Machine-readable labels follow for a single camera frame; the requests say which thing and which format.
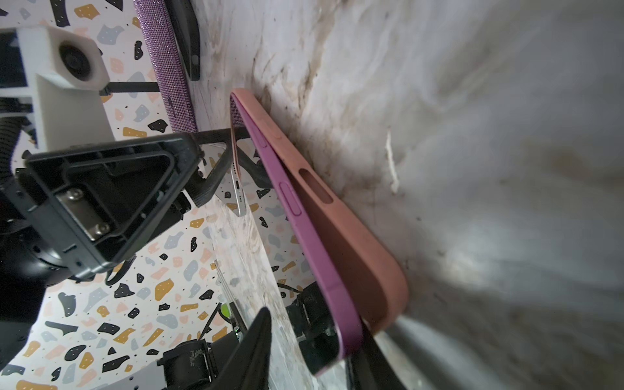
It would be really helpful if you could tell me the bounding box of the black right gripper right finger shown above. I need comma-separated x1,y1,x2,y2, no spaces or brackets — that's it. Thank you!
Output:
350,324,406,390

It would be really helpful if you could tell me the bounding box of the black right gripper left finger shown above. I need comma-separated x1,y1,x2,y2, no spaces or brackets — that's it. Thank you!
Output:
209,307,272,389

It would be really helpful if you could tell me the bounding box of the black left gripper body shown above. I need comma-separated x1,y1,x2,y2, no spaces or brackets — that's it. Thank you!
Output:
1,170,117,288

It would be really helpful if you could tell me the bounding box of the purple smartphone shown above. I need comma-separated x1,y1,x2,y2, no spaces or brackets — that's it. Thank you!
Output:
230,93,362,376

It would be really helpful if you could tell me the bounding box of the pink silicone phone case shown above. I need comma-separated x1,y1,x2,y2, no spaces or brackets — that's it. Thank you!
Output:
232,89,409,335

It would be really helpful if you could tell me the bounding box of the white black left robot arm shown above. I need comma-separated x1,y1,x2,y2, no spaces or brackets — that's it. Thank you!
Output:
1,98,249,366

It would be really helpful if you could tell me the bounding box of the black phone case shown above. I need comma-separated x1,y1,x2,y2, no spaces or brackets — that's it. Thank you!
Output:
164,0,201,81

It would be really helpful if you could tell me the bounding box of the silver smartphone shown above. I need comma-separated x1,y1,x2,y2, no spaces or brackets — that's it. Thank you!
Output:
230,127,247,217

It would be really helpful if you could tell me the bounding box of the purple glitter microphone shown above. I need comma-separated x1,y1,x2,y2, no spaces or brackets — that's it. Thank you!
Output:
133,0,198,133

